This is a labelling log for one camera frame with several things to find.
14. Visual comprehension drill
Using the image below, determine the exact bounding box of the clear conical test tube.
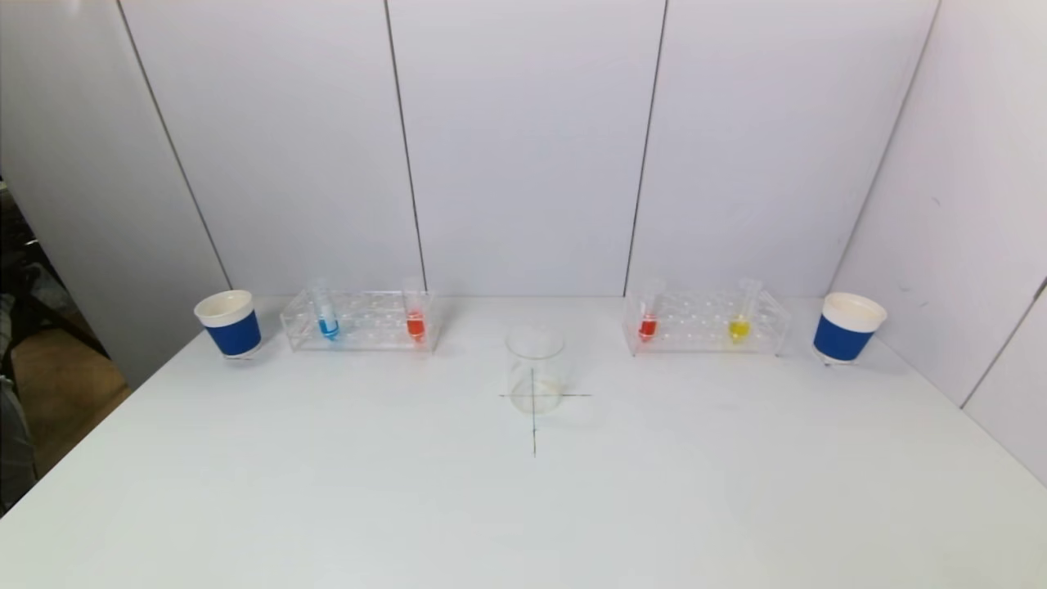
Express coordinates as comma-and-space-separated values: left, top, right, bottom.
402, 278, 428, 343

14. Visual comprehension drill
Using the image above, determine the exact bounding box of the test tube with yellow pigment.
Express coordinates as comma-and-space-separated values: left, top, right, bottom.
728, 278, 763, 343

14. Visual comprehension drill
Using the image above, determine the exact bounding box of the clear glass beaker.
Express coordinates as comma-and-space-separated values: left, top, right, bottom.
505, 325, 567, 416

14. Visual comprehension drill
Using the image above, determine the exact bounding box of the test tube with red pigment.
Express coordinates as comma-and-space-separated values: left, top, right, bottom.
637, 278, 665, 343

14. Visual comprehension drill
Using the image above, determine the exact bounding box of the clear acrylic test tube rack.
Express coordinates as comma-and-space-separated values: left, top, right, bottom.
280, 290, 443, 354
622, 286, 793, 357

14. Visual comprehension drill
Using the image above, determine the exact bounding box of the test tube with blue pigment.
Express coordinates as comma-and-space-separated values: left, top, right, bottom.
311, 280, 341, 343

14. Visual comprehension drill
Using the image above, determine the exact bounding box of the white paper cup blue sleeve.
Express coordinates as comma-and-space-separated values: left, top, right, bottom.
812, 292, 888, 366
194, 290, 263, 361

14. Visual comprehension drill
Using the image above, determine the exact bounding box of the person in grey clothing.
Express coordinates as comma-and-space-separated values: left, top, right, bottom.
0, 376, 38, 512

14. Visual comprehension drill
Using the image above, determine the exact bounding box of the black metal frame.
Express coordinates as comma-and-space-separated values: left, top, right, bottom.
0, 176, 111, 365

